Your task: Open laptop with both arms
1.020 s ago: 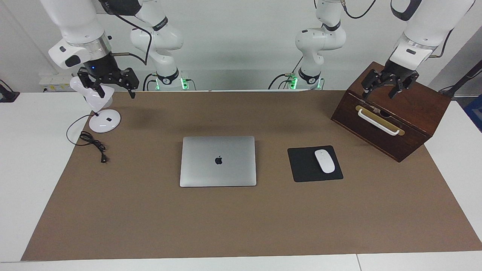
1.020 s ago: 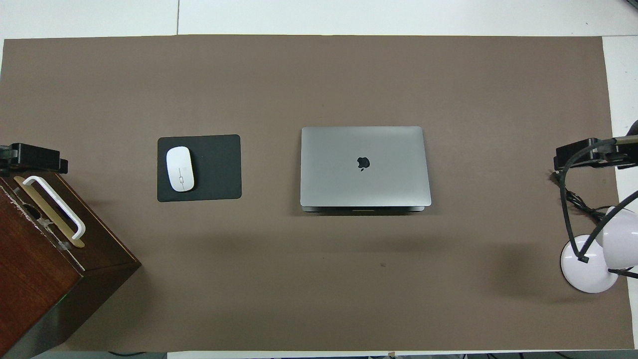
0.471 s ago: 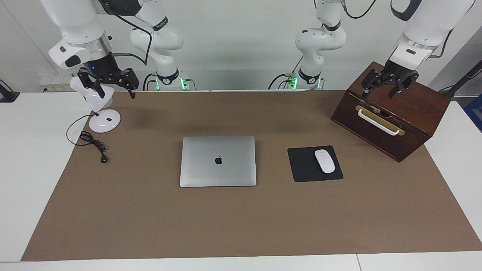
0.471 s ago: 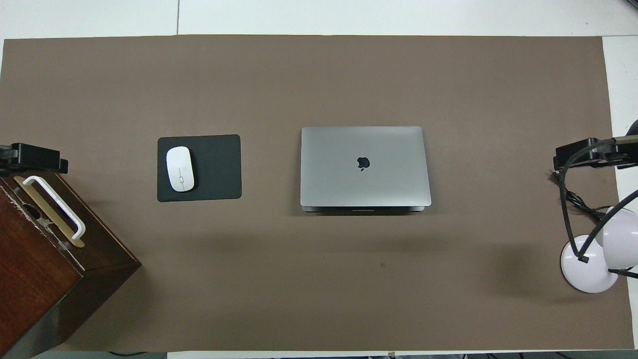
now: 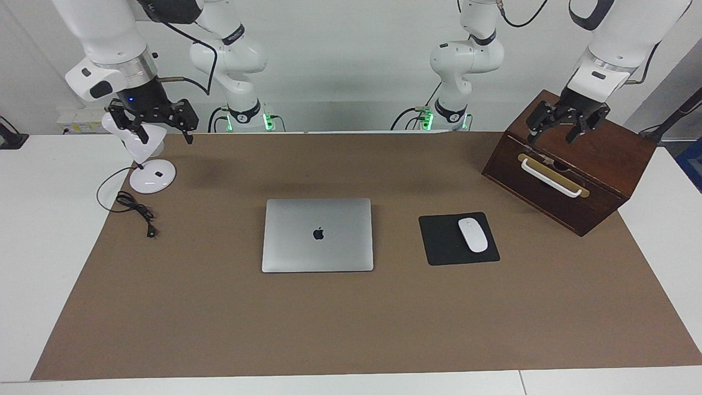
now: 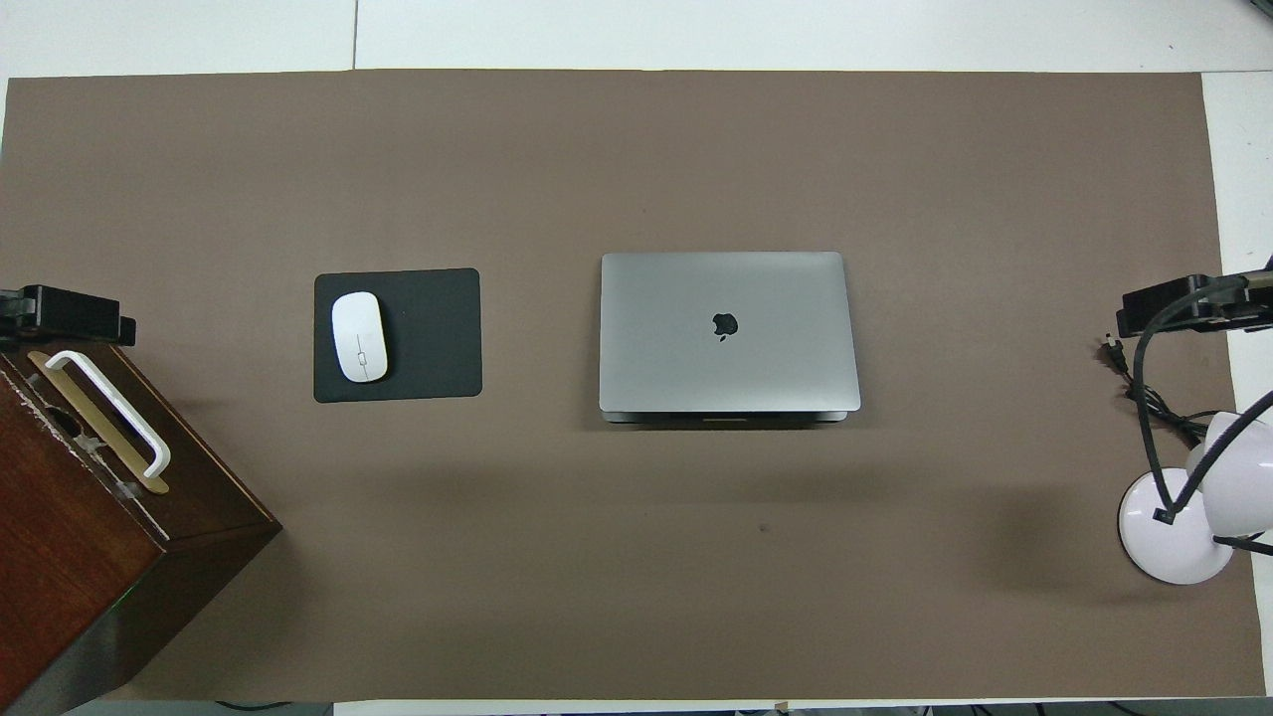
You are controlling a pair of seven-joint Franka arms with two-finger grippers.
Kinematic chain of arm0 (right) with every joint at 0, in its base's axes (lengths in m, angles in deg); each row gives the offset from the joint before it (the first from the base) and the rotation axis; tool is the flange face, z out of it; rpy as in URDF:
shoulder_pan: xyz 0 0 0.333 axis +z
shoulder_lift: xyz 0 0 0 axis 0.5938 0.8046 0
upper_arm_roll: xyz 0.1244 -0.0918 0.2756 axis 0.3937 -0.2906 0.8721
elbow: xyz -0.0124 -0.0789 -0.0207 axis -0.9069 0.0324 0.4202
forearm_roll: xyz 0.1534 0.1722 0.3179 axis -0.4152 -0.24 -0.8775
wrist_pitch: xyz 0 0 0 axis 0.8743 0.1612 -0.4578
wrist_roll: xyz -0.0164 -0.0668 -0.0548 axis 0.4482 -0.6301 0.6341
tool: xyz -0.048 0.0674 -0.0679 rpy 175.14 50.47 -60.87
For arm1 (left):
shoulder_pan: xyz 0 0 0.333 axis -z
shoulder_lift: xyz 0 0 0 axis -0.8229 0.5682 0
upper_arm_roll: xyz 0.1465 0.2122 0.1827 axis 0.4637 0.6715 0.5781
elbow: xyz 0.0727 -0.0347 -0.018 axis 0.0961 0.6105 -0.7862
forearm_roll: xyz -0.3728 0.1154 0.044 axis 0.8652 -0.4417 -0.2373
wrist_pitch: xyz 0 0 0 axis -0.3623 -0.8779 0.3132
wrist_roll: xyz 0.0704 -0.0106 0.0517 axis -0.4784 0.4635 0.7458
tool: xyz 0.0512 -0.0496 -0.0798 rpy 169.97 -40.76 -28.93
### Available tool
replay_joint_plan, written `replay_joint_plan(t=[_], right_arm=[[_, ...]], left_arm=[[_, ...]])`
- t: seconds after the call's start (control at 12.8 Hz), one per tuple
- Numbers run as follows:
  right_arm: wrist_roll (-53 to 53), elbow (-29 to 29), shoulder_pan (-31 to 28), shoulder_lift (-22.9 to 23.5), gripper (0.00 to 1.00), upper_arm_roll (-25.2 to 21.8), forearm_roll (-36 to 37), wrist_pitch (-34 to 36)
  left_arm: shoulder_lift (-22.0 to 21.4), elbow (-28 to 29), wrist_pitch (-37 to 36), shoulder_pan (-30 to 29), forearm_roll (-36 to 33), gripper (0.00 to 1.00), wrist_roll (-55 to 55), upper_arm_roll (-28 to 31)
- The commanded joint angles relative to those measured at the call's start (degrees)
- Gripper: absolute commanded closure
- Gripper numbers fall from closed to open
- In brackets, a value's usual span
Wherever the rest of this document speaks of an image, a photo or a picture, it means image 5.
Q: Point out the blue crate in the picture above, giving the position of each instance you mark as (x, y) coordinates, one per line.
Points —
(692, 164)

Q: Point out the black clamp mount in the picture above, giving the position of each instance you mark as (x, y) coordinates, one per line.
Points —
(11, 140)

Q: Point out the brown table mat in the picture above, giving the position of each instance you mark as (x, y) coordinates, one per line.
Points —
(351, 323)

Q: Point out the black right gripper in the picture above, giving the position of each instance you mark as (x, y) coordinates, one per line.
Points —
(145, 96)

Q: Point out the white computer mouse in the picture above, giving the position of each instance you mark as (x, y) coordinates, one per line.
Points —
(473, 235)

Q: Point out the silver grey laptop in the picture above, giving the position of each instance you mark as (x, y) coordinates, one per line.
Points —
(318, 252)

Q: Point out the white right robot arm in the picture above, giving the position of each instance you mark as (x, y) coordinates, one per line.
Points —
(104, 33)

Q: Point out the black mouse pad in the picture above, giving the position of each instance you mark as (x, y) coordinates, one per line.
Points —
(439, 241)

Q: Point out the white power strip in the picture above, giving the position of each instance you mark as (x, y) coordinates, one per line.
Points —
(77, 118)

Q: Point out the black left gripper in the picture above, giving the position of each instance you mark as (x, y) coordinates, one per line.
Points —
(578, 104)

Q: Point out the black stand pole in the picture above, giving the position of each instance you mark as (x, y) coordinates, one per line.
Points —
(672, 119)

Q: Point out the white desk lamp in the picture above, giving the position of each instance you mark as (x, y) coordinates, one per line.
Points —
(153, 176)

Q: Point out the dark brown wooden box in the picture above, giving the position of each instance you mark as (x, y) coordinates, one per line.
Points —
(598, 148)

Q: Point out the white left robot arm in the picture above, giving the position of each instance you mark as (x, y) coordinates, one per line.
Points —
(466, 55)

